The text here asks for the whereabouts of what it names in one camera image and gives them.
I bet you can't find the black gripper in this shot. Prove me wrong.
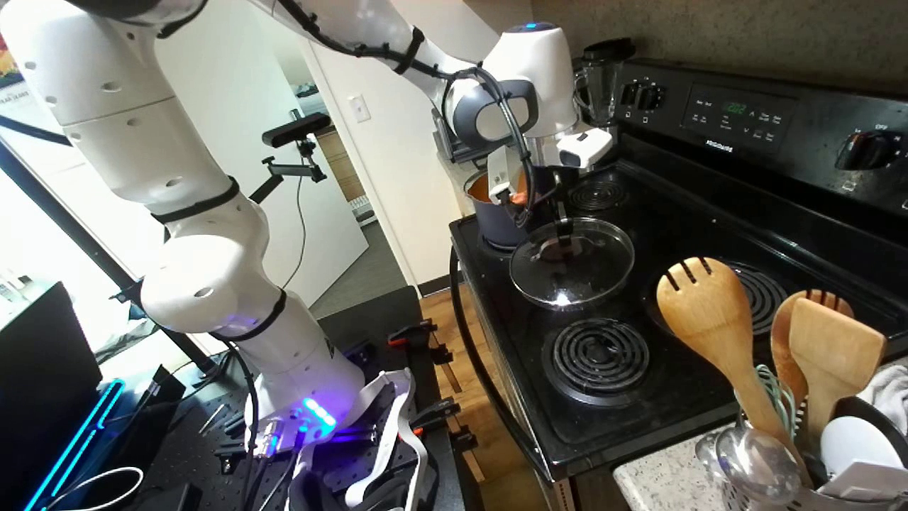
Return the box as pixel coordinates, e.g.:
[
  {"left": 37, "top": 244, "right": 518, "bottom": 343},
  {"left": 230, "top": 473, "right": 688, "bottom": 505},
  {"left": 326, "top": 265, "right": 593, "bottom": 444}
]
[{"left": 529, "top": 162, "right": 587, "bottom": 237}]

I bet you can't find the round glass pot lid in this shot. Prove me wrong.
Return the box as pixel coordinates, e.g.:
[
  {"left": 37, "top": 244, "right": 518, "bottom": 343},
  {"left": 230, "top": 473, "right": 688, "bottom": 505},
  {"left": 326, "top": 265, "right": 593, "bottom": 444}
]
[{"left": 506, "top": 213, "right": 638, "bottom": 314}]

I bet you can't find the black electric stove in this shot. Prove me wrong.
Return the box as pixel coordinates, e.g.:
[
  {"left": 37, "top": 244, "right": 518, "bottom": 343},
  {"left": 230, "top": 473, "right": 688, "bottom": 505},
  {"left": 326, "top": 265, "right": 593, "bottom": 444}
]
[{"left": 450, "top": 57, "right": 908, "bottom": 484}]

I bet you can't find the large coil burner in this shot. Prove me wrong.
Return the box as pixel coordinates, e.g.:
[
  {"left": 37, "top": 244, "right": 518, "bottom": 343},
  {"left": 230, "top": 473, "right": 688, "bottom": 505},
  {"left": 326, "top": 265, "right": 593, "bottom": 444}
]
[{"left": 547, "top": 315, "right": 654, "bottom": 397}]

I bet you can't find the steel base blender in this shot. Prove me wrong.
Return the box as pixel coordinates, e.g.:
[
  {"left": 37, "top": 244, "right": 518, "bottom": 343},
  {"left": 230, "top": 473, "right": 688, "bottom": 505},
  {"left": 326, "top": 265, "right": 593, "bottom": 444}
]
[{"left": 577, "top": 38, "right": 638, "bottom": 123}]

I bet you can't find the slotted wooden spatula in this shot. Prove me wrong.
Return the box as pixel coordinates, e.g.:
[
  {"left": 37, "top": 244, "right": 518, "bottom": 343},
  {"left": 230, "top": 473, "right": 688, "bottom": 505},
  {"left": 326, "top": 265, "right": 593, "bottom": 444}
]
[{"left": 654, "top": 253, "right": 793, "bottom": 450}]

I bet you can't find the black clamp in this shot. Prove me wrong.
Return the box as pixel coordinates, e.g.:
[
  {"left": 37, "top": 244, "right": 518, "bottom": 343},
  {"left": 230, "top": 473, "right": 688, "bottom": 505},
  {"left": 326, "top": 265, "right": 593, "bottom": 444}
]
[
  {"left": 407, "top": 402, "right": 476, "bottom": 456},
  {"left": 387, "top": 321, "right": 457, "bottom": 369}
]

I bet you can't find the black perforated robot table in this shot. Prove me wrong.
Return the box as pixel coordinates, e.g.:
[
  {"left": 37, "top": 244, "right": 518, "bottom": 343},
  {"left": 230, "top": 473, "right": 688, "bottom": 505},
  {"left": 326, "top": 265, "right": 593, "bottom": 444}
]
[{"left": 123, "top": 282, "right": 476, "bottom": 511}]

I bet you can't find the small coil burner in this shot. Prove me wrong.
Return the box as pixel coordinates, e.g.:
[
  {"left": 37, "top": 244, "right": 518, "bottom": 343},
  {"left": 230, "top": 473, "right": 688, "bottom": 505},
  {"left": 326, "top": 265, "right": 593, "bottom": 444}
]
[{"left": 733, "top": 265, "right": 794, "bottom": 341}]

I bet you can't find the wooden spoon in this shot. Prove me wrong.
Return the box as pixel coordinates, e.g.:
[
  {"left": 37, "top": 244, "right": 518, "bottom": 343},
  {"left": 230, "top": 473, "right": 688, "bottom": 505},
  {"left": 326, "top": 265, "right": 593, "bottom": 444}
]
[{"left": 766, "top": 288, "right": 861, "bottom": 406}]

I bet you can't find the plain wooden spatula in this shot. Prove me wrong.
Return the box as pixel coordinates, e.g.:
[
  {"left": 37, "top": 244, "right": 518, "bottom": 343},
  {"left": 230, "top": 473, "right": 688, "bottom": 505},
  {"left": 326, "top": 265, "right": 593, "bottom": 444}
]
[{"left": 787, "top": 297, "right": 889, "bottom": 444}]

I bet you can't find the black monitor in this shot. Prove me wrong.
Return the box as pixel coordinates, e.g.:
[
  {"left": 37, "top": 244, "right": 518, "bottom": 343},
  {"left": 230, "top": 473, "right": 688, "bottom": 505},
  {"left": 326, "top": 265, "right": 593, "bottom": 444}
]
[{"left": 0, "top": 282, "right": 105, "bottom": 511}]

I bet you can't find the grey pot with orange handles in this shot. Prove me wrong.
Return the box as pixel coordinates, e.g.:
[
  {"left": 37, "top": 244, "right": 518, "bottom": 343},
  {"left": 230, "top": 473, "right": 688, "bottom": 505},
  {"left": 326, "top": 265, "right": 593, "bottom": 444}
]
[{"left": 468, "top": 167, "right": 543, "bottom": 257}]

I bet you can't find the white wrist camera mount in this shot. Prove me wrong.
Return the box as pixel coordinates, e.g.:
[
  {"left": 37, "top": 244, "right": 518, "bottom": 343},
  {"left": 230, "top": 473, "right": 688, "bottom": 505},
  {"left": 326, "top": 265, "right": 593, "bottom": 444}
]
[{"left": 557, "top": 125, "right": 617, "bottom": 173}]

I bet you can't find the white light switch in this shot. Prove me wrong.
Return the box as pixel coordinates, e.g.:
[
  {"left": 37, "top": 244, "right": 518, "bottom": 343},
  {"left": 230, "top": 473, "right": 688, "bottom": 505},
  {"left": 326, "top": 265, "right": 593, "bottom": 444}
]
[{"left": 346, "top": 92, "right": 376, "bottom": 128}]

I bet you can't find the black camera on tripod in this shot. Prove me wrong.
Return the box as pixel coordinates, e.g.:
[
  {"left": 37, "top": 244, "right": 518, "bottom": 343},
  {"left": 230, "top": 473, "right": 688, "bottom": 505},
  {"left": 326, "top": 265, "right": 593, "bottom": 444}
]
[{"left": 251, "top": 111, "right": 335, "bottom": 207}]

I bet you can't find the white strap bundle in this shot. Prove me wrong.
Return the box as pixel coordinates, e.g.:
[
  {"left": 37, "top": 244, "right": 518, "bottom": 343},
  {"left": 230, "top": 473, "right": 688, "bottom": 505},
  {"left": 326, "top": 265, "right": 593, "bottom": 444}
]
[{"left": 342, "top": 368, "right": 433, "bottom": 511}]

